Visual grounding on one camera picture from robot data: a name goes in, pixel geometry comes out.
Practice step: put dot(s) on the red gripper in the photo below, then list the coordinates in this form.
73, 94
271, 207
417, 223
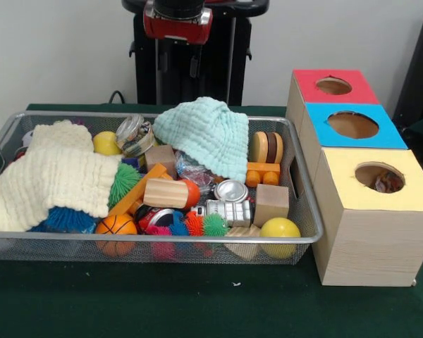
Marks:
176, 30

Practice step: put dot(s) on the mint green muslin cloth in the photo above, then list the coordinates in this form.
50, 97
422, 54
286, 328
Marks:
204, 134

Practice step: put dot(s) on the clear mesh bin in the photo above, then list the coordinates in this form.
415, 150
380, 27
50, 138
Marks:
38, 248

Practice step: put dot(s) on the wooden box with three holes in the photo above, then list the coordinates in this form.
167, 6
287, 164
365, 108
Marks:
373, 246

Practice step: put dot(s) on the wooden striped burger toy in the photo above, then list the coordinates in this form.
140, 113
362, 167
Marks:
266, 146

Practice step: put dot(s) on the ridged wooden block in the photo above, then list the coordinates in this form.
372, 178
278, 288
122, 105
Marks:
164, 193

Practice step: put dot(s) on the silver astronaut toy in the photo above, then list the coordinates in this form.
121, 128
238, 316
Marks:
229, 211

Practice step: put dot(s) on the green and orange spiky caterpillar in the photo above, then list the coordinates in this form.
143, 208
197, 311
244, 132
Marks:
215, 225

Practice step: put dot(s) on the cream muslin cloth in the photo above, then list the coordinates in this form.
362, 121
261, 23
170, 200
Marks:
49, 176

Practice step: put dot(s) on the small orange basketball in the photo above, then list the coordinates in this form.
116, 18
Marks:
114, 225

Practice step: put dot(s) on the large yellow ball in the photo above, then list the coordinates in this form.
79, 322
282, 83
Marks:
280, 230

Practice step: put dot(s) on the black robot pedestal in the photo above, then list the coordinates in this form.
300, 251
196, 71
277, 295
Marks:
218, 70

